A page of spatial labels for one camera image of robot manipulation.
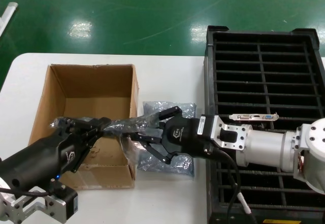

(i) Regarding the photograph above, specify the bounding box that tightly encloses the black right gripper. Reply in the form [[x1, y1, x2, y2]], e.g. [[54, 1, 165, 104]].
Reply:
[[126, 105, 222, 166]]

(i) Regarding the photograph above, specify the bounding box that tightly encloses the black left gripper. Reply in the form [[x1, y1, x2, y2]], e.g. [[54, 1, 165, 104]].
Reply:
[[0, 117, 112, 192]]

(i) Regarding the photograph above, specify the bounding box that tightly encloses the brown cardboard box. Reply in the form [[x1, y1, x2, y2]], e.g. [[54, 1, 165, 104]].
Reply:
[[27, 63, 141, 190]]

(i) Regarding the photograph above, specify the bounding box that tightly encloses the black slotted plastic container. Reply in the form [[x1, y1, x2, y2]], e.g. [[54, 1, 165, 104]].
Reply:
[[203, 25, 325, 224]]

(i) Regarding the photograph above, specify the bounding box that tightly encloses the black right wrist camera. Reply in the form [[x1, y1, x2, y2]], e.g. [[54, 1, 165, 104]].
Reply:
[[196, 114, 217, 138]]

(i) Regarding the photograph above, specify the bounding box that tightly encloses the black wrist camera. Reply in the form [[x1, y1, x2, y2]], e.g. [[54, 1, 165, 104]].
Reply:
[[49, 179, 79, 221], [196, 114, 217, 138]]

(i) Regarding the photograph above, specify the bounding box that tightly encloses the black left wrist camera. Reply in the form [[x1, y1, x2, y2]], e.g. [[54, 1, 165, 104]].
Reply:
[[49, 179, 79, 221]]

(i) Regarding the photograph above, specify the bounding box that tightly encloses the right gripper cable white connector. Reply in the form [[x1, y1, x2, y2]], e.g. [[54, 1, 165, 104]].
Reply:
[[204, 146, 257, 224]]

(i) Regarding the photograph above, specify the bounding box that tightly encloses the silver right camera bracket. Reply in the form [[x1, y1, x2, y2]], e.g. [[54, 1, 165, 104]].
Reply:
[[214, 115, 252, 151]]

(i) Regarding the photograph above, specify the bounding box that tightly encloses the silver camera bracket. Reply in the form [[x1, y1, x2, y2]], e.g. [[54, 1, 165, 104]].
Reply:
[[214, 115, 252, 151], [0, 193, 69, 224]]

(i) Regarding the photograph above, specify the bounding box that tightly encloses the silver left camera bracket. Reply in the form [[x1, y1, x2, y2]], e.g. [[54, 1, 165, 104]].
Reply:
[[0, 193, 69, 224]]

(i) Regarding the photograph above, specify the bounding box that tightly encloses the black left camera cable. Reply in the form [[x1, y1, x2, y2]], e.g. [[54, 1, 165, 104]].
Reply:
[[0, 186, 53, 199]]

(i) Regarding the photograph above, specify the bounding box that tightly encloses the white metal table frame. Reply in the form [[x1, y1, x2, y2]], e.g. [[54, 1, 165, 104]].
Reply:
[[0, 2, 19, 39]]

